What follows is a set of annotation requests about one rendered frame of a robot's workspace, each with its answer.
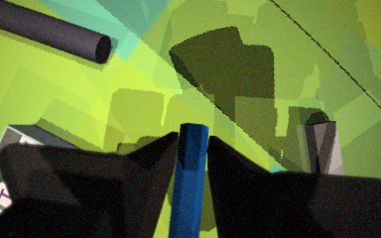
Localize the keyboard with white letter keys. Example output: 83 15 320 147
0 124 82 212

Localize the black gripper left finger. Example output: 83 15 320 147
0 132 179 238

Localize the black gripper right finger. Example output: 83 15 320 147
207 136 381 238

